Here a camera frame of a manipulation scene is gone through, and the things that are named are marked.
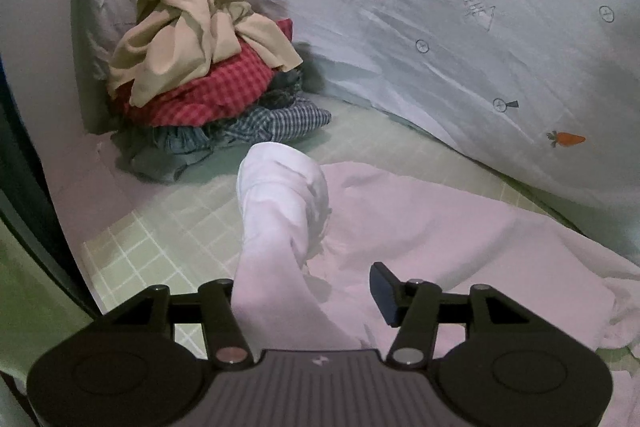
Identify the dark grey garment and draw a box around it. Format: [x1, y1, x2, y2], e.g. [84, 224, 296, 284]
[265, 68, 307, 108]

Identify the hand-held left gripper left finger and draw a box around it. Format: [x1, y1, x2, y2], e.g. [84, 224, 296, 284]
[103, 279, 254, 368]

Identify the red checked garment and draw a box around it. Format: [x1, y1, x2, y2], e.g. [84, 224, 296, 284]
[122, 19, 297, 128]

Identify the white garment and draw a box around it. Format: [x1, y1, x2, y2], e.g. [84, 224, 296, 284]
[232, 142, 640, 389]

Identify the teal grey garment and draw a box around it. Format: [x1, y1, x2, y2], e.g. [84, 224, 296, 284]
[116, 123, 253, 186]

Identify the blue plaid shirt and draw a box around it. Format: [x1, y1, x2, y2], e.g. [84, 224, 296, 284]
[219, 99, 332, 148]

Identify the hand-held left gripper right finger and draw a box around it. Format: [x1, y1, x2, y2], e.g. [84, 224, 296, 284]
[369, 262, 526, 368]

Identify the dark bed frame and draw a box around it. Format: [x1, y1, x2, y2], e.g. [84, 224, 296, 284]
[0, 79, 103, 320]

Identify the beige garment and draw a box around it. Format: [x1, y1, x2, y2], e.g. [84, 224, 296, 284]
[107, 0, 304, 108]

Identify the green grid bedsheet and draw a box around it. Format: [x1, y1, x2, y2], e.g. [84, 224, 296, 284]
[80, 91, 640, 360]

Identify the carrot print quilt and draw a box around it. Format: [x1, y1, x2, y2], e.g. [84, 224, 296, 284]
[70, 0, 640, 254]

